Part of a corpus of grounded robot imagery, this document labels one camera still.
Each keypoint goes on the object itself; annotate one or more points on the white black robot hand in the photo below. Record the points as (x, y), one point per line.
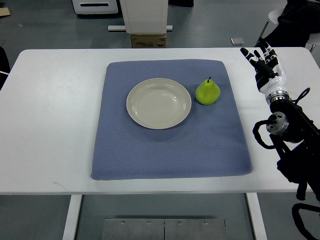
(269, 73)

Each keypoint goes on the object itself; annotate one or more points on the green pear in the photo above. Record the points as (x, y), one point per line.
(207, 92)

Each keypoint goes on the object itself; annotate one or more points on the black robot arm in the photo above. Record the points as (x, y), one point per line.
(296, 139)

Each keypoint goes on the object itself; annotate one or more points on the small grey floor plate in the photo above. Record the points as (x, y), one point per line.
(237, 41)

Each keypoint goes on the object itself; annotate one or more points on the beige round plate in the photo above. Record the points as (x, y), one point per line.
(158, 103)

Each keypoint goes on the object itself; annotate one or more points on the white chair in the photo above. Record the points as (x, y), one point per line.
(314, 39)

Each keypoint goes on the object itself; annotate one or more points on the person in black clothes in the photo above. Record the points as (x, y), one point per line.
(299, 19)

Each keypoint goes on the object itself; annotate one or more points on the blue textured mat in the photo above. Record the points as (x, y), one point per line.
(210, 142)

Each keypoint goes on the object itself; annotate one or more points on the cardboard box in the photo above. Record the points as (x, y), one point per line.
(148, 41)

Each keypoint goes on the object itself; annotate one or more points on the white cabinet panel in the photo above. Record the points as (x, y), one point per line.
(143, 17)

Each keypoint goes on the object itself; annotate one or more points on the white right table leg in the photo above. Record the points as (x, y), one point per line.
(256, 217)

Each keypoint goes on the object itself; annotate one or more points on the white table leg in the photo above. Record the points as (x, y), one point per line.
(256, 217)
(72, 217)

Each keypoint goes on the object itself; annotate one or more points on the white device with slot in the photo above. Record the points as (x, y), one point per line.
(95, 7)

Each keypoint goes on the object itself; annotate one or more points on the white left table leg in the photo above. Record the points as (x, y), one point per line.
(72, 217)

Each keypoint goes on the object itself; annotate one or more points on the black object at left edge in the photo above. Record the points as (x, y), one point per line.
(4, 67)

